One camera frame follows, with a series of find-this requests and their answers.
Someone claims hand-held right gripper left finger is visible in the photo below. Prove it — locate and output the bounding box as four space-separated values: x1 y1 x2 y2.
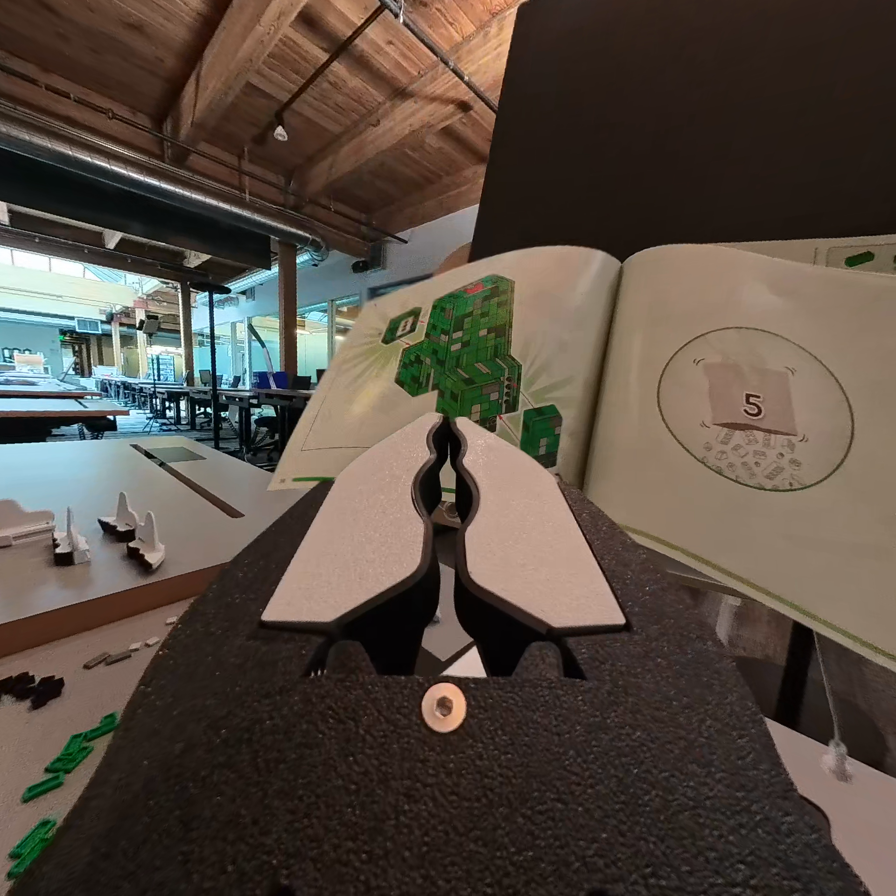
259 412 449 676

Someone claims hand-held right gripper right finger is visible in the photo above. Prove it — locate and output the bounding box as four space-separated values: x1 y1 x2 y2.
447 414 629 676

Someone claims lego instruction booklet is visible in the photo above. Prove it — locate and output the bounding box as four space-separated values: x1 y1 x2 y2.
268 238 896 674

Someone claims pile of grey lego pieces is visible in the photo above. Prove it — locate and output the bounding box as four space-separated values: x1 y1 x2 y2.
83 616 179 671

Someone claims pile of black lego pieces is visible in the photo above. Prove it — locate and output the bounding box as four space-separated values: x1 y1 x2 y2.
0 671 66 710

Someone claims pile of bright green lego pieces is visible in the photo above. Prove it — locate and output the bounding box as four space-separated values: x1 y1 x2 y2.
6 710 121 882

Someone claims neighbouring wood-edged table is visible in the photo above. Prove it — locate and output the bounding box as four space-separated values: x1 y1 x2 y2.
0 434 312 658

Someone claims row of office desks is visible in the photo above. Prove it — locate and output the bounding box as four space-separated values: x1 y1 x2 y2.
98 367 316 463

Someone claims white part with black base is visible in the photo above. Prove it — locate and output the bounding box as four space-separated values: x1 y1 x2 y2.
127 511 165 571
52 507 92 567
98 492 140 543

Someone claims black pole stand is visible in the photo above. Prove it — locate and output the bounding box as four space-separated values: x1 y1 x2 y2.
188 281 233 452

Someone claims wooden column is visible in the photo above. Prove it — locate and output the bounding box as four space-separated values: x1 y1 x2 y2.
278 238 300 382

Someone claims white plastic part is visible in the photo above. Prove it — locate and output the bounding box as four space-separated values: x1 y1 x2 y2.
0 499 56 548

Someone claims dark book stand board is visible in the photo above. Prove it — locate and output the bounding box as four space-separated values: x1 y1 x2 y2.
468 0 896 270

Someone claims book stand page cord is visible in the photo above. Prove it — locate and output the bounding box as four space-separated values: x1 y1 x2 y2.
812 626 856 784

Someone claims silver ventilation duct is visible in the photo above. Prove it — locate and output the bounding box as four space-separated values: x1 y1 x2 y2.
0 105 330 263

